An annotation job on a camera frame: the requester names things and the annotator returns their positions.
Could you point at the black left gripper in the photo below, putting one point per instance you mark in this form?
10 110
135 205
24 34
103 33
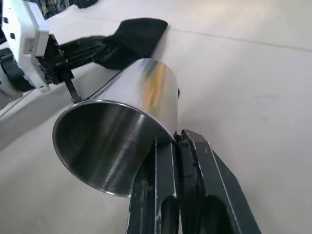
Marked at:
52 63

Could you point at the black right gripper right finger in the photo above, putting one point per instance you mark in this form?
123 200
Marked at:
214 185

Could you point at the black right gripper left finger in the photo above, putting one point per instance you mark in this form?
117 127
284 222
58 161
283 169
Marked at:
156 190

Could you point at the shiny metal cup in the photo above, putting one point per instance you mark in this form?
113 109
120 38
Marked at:
102 136

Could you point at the dark camouflage background object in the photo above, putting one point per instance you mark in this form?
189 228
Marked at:
63 6

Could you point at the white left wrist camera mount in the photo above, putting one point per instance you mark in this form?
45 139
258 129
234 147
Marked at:
23 36

